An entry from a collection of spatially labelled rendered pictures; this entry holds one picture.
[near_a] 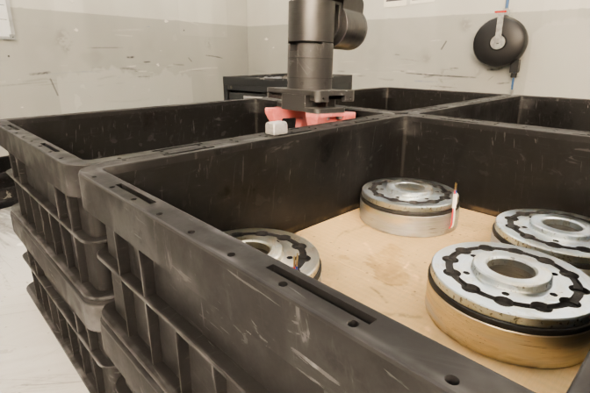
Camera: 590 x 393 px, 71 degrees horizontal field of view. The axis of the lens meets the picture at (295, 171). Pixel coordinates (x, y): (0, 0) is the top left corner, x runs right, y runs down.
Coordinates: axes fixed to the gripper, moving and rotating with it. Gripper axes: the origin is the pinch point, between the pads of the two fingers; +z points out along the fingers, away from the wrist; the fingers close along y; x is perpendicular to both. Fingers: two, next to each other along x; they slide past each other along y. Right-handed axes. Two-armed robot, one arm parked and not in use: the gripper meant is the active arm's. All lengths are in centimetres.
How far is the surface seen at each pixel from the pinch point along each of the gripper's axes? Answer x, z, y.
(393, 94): -46, -7, 22
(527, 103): -48.3, -6.5, -6.8
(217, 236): 27.8, -4.4, -26.5
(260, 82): -83, -7, 133
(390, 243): 4.9, 4.6, -18.1
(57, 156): 30.1, -4.6, -6.4
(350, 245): 8.1, 4.7, -16.0
